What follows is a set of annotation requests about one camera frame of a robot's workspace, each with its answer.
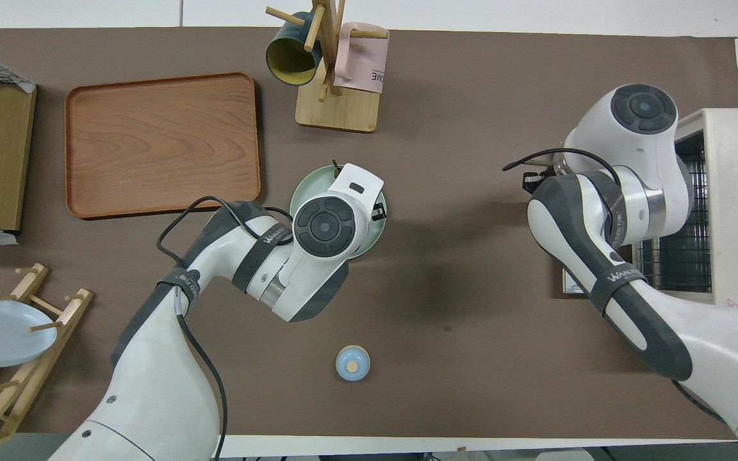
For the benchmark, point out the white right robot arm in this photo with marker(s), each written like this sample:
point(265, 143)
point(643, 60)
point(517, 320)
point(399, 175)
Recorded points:
point(638, 211)

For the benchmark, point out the dark green mug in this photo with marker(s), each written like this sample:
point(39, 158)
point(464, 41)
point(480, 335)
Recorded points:
point(289, 59)

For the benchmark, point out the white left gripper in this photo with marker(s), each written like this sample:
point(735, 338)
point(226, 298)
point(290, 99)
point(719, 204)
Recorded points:
point(359, 182)

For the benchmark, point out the pink mug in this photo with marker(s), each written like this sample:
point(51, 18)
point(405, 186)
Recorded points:
point(362, 61)

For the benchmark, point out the wooden mug tree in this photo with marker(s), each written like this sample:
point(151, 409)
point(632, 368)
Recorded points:
point(337, 114)

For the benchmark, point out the pale green plate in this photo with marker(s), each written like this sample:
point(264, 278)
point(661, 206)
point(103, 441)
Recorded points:
point(310, 186)

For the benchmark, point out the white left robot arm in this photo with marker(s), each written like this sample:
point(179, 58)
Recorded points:
point(151, 397)

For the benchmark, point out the metal oven rack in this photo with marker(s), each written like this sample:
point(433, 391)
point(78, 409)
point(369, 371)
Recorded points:
point(683, 256)

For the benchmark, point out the brown table mat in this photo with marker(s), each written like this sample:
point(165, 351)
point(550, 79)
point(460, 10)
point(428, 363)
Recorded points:
point(446, 256)

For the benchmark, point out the wooden dish rack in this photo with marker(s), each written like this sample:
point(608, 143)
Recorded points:
point(29, 378)

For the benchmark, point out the wooden serving tray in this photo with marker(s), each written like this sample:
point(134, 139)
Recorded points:
point(161, 144)

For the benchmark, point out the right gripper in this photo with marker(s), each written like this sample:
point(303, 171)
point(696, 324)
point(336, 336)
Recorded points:
point(558, 165)

